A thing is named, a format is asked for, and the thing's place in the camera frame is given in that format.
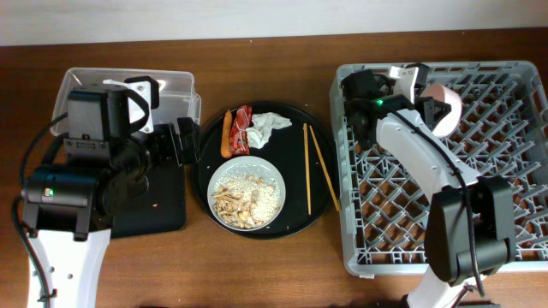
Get black rectangular tray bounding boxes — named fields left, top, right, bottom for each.
left=110, top=161, right=187, bottom=239

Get orange carrot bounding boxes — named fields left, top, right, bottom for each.
left=220, top=110, right=232, bottom=158

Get wooden chopstick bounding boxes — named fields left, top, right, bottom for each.
left=308, top=125, right=341, bottom=212
left=303, top=123, right=312, bottom=216

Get round black tray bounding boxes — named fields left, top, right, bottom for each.
left=190, top=100, right=339, bottom=240

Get white tissue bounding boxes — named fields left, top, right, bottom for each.
left=246, top=112, right=292, bottom=149

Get clear plastic bin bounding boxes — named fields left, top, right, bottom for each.
left=49, top=66, right=202, bottom=159

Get grey plate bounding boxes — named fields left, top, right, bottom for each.
left=206, top=156, right=286, bottom=232

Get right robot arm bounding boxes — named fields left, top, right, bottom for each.
left=340, top=63, right=516, bottom=307

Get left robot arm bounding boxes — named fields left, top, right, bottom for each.
left=11, top=76, right=200, bottom=307

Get rice and peanut shells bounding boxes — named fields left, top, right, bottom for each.
left=210, top=173, right=283, bottom=231

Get white bowl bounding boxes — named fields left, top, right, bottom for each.
left=420, top=83, right=462, bottom=138

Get grey dishwasher rack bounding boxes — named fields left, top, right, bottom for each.
left=330, top=61, right=547, bottom=278

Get red snack wrapper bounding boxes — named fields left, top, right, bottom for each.
left=229, top=105, right=253, bottom=155

